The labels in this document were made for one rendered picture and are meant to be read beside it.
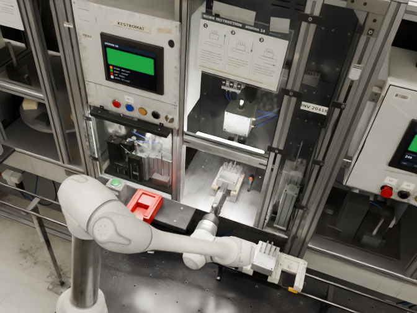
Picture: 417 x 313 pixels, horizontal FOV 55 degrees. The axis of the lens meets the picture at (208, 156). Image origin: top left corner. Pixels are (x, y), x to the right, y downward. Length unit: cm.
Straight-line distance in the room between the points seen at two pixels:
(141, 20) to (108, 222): 71
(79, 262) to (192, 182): 84
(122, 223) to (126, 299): 86
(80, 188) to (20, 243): 189
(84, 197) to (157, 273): 88
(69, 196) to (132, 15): 65
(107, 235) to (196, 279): 94
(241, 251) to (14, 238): 196
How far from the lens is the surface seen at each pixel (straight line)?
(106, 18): 154
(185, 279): 201
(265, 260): 181
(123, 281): 201
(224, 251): 152
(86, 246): 138
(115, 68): 159
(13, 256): 308
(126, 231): 116
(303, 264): 190
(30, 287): 291
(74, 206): 125
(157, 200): 191
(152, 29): 146
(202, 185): 206
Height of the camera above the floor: 242
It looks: 43 degrees down
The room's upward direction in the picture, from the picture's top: 6 degrees clockwise
